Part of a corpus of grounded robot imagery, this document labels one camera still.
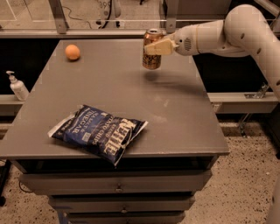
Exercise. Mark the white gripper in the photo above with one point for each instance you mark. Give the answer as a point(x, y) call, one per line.
point(185, 41)

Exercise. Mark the orange soda can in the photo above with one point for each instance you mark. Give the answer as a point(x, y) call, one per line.
point(151, 59)

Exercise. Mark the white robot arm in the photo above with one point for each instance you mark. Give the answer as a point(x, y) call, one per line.
point(241, 189)

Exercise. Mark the blue Kettle chip bag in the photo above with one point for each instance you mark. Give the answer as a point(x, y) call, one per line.
point(98, 132)

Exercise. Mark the orange fruit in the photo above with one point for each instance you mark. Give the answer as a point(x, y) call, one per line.
point(72, 52)

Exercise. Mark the grey drawer cabinet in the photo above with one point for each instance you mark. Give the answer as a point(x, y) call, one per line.
point(162, 167)

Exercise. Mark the white pump sanitizer bottle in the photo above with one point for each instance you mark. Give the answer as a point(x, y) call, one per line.
point(17, 87)

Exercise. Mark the metal railing frame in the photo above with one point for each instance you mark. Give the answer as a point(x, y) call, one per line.
point(76, 19)

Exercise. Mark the white machine base with cable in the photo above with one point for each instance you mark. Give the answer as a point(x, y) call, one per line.
point(109, 11)

